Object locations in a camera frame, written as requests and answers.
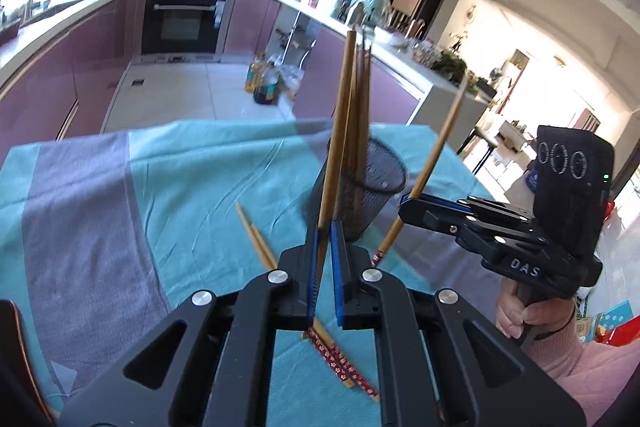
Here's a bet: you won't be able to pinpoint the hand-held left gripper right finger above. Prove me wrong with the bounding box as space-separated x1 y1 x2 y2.
330 219 586 427

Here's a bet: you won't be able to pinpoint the teal and grey tablecloth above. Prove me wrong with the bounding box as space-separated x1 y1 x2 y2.
0 119 501 427

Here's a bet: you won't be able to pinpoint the purple kitchen base cabinet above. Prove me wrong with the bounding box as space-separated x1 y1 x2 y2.
222 0 488 132
0 0 143 142

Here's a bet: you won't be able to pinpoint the dark object brown rim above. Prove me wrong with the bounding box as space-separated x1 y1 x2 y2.
0 299 56 425

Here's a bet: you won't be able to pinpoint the person's right hand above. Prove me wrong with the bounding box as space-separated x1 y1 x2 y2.
495 282 576 340

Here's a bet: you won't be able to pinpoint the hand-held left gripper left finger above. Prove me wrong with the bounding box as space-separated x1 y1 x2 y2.
57 224 323 427

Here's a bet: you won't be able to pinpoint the black stool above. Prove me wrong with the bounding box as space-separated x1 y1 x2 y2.
457 127 501 173

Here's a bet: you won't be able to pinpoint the clear plastic bag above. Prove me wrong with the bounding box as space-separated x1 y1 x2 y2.
272 52 307 100

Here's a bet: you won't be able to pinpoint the black mesh utensil holder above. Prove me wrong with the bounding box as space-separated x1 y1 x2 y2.
307 136 408 244

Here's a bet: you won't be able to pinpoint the teal printed box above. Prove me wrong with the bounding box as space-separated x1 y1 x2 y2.
592 302 634 338

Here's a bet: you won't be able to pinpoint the yellow cooking oil bottle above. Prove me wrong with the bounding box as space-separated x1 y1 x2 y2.
244 53 266 94

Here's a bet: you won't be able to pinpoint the person's right forearm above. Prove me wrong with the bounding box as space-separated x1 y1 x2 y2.
520 307 640 427

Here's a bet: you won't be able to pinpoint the green leafy vegetables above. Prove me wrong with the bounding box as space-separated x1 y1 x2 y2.
431 51 470 84

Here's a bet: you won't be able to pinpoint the dark cooking oil bottle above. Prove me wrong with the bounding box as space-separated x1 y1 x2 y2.
252 61 281 106

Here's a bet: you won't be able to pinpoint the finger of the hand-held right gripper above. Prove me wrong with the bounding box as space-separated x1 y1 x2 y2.
406 194 488 209
398 199 481 238

